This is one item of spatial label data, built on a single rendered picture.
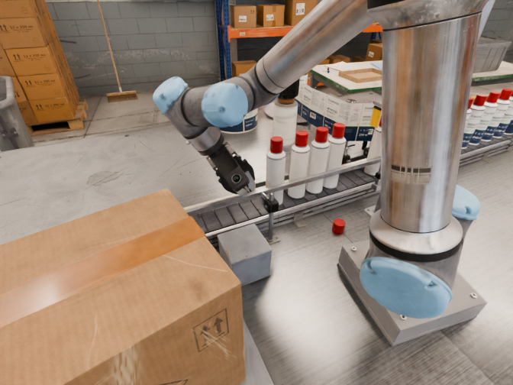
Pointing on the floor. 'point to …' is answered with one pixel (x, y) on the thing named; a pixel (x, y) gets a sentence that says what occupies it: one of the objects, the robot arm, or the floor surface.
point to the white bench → (504, 73)
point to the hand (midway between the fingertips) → (251, 194)
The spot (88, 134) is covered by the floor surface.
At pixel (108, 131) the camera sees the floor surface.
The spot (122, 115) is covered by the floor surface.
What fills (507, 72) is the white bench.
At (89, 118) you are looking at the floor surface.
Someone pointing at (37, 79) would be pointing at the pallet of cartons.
